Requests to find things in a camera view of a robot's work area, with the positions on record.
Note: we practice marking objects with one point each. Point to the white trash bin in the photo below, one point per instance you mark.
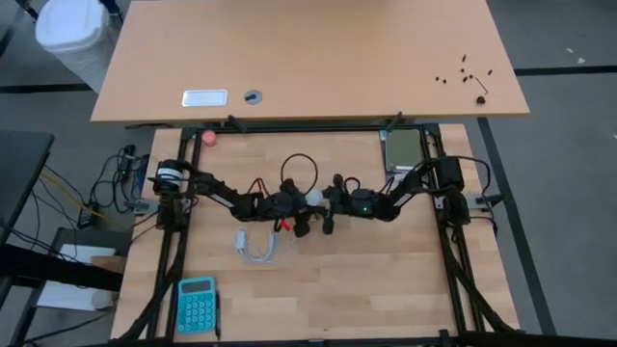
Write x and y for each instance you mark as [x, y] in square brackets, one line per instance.
[72, 29]

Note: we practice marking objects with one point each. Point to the teal calculator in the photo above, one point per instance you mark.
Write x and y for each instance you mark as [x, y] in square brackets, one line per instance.
[196, 308]

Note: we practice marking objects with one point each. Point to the black side desk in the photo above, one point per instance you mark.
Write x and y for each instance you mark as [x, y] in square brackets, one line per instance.
[21, 168]

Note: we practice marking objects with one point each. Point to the hard drive in antistatic bag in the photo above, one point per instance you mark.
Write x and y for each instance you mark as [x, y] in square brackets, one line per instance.
[404, 147]

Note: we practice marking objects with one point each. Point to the black round knob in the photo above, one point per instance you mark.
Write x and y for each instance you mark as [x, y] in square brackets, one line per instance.
[480, 100]

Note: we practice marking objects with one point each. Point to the light wooden desk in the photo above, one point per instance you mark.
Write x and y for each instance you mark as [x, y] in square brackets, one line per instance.
[313, 58]

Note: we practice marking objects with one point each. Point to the black power adapter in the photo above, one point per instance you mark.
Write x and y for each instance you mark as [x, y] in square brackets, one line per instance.
[129, 152]

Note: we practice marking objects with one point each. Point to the black pen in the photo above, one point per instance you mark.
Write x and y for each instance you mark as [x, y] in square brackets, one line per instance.
[218, 313]

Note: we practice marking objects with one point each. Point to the white paper sheet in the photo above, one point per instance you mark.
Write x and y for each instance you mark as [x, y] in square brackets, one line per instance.
[67, 296]

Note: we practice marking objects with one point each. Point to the silver metal plate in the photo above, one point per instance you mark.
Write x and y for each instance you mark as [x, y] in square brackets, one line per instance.
[205, 98]

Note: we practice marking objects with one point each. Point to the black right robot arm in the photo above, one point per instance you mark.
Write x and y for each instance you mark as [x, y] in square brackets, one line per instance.
[414, 185]

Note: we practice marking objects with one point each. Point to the black metal beam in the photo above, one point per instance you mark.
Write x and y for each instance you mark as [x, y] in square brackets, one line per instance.
[58, 267]

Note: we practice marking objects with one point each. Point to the small black device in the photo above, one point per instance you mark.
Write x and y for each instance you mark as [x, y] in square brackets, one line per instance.
[87, 219]

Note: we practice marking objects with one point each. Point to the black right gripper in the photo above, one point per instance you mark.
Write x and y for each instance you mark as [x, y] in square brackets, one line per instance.
[344, 202]

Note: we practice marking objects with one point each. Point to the white lightbulb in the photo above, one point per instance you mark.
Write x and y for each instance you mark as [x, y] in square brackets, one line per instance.
[314, 197]

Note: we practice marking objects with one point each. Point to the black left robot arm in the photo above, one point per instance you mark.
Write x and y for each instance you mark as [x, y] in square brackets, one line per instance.
[222, 193]

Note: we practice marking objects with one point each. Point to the black hex key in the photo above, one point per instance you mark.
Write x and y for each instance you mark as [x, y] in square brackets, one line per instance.
[481, 84]

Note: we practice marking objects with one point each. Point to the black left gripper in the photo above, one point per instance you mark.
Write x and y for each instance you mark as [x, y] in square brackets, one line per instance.
[289, 207]

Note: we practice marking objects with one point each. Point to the pink round ball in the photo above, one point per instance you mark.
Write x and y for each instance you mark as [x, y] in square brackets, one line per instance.
[209, 138]

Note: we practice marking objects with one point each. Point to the grey metal bracket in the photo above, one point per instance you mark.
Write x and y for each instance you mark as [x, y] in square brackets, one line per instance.
[142, 206]
[484, 200]

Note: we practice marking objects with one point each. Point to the black clamp lever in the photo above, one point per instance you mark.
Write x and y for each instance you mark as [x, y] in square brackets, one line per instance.
[236, 123]
[394, 121]

